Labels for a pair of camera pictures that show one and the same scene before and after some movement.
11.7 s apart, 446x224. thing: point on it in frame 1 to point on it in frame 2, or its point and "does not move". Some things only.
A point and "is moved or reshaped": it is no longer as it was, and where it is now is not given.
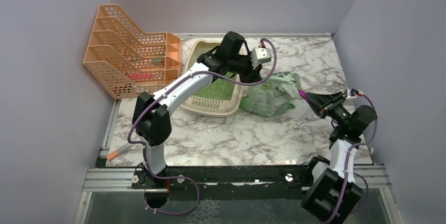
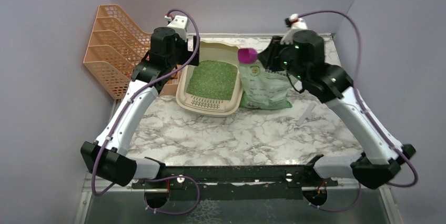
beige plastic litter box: [223, 97] does not move
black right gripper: [324, 103] to [269, 57]
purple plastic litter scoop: [303, 94] is moved or reshaped
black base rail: [226, 183] does not move
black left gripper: [251, 75] to [190, 57]
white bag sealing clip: [308, 113] does not move
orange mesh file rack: [129, 64] does not move
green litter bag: [274, 97] is moved or reshaped
